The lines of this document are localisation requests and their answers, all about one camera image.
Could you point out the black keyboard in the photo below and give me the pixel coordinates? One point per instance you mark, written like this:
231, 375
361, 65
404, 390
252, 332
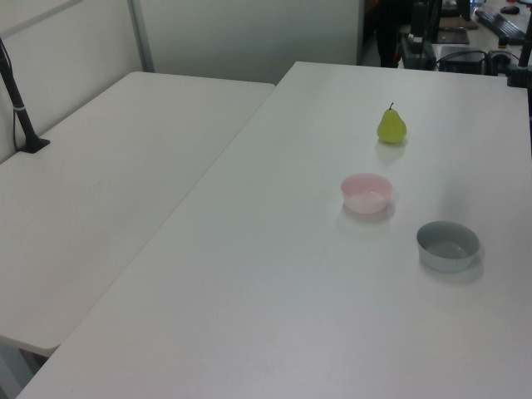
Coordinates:
498, 23

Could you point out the black equipment box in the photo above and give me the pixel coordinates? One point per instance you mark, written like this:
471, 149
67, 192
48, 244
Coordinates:
461, 62

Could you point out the black flat box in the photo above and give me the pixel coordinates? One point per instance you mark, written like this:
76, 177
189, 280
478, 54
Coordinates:
453, 37

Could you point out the dark upright object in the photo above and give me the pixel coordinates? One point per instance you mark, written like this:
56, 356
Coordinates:
387, 41

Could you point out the black camera stand pole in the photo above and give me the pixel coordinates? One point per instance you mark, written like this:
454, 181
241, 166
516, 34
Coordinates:
18, 104

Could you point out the dark grey machine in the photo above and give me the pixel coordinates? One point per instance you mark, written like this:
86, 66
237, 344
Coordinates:
420, 56

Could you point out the pink plastic bowl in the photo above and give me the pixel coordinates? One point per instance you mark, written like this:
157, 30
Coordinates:
367, 203

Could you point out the green pear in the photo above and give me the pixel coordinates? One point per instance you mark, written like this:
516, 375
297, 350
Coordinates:
391, 129

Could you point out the black computer mouse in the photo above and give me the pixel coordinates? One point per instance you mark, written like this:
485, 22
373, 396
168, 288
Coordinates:
509, 9

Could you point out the black clamp camera stand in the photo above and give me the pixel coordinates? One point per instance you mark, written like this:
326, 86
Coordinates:
524, 54

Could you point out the brown board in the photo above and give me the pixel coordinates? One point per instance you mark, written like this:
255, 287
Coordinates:
457, 23

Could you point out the grey plastic bowl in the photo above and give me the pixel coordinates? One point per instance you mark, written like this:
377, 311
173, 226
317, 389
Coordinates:
449, 262

